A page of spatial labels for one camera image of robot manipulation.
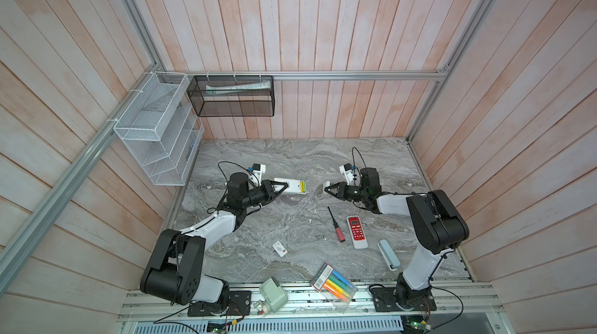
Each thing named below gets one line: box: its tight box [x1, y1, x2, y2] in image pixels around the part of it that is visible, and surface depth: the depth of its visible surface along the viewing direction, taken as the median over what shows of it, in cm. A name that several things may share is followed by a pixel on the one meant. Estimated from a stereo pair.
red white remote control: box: [346, 215, 369, 250], surface depth 89 cm
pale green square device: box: [258, 276, 289, 313], surface depth 73 cm
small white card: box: [272, 240, 289, 258], surface depth 85 cm
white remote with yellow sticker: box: [273, 177, 308, 195], surface depth 85 cm
